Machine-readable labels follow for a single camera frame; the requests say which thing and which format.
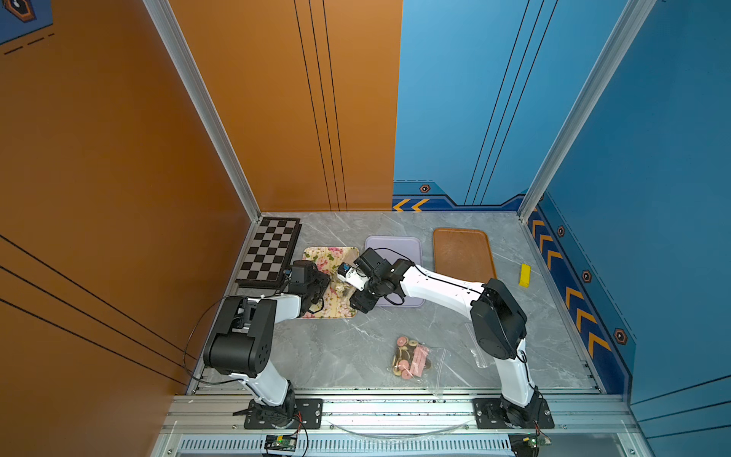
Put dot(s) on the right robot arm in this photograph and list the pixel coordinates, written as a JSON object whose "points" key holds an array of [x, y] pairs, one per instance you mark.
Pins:
{"points": [[498, 322]]}

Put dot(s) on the yellow rectangular block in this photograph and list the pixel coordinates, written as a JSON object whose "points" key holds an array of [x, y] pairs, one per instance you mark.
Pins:
{"points": [[525, 276]]}

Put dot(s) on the ziploc bag of mixed cookies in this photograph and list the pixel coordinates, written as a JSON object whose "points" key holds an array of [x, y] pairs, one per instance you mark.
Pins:
{"points": [[416, 364]]}

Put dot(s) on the ziploc bag of beige cookies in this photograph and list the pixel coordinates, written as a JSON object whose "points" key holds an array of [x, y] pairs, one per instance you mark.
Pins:
{"points": [[340, 287]]}

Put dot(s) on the right green circuit board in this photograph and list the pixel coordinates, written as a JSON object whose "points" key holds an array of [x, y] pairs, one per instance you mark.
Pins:
{"points": [[528, 445]]}

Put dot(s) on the left green circuit board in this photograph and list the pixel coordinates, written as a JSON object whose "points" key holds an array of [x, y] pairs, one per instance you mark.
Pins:
{"points": [[281, 444]]}

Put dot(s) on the brown plastic tray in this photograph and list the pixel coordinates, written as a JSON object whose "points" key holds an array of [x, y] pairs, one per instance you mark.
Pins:
{"points": [[463, 254]]}

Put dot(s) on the green circuit board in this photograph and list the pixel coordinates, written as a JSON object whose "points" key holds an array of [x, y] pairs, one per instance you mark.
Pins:
{"points": [[528, 445], [281, 444]]}

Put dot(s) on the lavender plastic tray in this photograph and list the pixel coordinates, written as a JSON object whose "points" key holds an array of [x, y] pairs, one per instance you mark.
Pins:
{"points": [[393, 248]]}

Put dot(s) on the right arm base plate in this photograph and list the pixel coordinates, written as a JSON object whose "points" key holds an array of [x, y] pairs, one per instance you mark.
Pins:
{"points": [[494, 413]]}

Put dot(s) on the black white chessboard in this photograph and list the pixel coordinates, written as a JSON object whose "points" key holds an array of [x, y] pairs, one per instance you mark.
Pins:
{"points": [[269, 253]]}

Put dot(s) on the floral pattern tray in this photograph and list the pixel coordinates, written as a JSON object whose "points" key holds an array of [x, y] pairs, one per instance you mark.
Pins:
{"points": [[326, 258]]}

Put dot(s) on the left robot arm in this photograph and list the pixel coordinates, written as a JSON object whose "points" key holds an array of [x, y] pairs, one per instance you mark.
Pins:
{"points": [[241, 341]]}

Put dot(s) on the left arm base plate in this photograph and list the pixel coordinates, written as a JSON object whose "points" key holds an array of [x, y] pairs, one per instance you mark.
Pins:
{"points": [[299, 412]]}

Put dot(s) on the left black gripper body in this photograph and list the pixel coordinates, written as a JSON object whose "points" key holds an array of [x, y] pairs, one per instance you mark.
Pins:
{"points": [[320, 283]]}

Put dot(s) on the ziploc bag of pink cookies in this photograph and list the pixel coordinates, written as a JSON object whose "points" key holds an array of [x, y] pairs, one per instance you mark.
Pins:
{"points": [[482, 359]]}

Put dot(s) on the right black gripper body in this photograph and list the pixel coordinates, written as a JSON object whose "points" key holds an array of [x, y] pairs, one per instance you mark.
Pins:
{"points": [[374, 284]]}

